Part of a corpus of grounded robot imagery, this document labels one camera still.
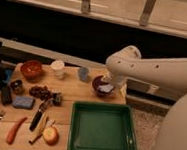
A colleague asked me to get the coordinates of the long red pepper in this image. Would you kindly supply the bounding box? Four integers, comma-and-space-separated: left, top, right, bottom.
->
6, 117, 27, 144

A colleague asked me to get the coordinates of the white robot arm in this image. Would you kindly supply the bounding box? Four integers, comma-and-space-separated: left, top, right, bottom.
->
105, 45, 187, 150

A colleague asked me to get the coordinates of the small blue cup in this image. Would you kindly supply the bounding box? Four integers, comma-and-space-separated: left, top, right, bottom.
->
78, 67, 90, 82

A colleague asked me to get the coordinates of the dark purple bowl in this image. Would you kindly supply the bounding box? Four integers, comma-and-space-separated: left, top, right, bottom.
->
92, 75, 115, 97

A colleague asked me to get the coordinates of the white paper cup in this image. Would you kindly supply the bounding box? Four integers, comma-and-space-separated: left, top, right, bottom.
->
51, 60, 65, 79

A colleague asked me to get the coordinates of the bunch of dark grapes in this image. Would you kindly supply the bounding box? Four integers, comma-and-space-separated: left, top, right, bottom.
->
29, 85, 62, 106

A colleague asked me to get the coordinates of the green plastic tray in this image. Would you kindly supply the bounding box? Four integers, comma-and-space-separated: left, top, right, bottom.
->
67, 101, 138, 150

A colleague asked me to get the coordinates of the red bowl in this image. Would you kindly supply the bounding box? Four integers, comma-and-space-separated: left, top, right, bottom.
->
20, 60, 43, 81

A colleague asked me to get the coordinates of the blue sponge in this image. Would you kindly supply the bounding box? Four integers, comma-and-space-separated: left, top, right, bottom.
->
12, 96, 35, 110

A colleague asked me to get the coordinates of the banana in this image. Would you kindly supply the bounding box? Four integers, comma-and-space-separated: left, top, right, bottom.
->
29, 114, 54, 145

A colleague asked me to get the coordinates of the apple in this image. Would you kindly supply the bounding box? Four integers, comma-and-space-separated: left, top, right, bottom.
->
42, 126, 59, 145

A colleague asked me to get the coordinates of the small dark tin can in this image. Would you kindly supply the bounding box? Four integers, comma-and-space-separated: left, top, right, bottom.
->
10, 79, 24, 95

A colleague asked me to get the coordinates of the black-handled knife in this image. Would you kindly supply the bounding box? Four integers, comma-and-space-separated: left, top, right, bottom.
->
29, 100, 52, 131

